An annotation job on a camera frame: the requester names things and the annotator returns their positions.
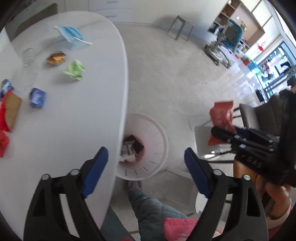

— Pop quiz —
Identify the teal rolling chair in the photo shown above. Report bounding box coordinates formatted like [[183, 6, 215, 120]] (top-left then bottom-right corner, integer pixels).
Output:
[[205, 19, 247, 69]]

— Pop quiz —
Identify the blue surgical face mask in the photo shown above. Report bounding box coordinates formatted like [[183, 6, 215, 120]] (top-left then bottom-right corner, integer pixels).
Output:
[[54, 26, 93, 50]]

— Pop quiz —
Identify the blue crumpled wrapper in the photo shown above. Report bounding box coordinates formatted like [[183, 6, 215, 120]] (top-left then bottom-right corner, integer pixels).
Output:
[[29, 88, 46, 108]]

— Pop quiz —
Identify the crumpled green paper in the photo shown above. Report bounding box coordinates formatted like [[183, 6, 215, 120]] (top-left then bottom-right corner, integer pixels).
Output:
[[63, 59, 86, 80]]

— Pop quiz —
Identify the grey stool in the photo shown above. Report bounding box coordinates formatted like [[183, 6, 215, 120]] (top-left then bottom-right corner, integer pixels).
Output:
[[166, 15, 194, 41]]

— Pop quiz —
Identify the white drawer cabinet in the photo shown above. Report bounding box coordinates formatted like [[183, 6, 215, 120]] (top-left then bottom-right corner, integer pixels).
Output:
[[64, 1, 226, 25]]

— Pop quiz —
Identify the orange chair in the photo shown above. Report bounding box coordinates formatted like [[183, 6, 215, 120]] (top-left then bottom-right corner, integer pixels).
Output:
[[233, 160, 264, 199]]

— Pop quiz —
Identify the white slotted trash bin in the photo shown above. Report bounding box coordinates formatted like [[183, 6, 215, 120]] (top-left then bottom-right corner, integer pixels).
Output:
[[116, 113, 169, 181]]

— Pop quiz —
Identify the brown snack wrapper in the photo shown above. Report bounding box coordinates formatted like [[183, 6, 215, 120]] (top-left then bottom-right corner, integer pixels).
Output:
[[47, 51, 67, 65]]

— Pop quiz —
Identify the clear plastic bottle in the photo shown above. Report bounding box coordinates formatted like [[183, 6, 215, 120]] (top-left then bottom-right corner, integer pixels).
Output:
[[18, 48, 37, 90]]

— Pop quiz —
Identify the red and brown package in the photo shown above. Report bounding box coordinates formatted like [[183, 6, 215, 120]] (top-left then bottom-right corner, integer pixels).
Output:
[[1, 79, 22, 158]]

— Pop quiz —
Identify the grey dining chair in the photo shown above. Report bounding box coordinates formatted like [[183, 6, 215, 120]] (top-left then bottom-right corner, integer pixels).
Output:
[[4, 1, 59, 41]]

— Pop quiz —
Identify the red snack packet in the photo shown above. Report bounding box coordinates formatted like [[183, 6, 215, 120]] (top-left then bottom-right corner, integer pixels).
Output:
[[209, 101, 236, 132]]

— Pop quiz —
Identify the person right hand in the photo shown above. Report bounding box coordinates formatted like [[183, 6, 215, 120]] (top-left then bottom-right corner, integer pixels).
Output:
[[255, 176, 292, 219]]

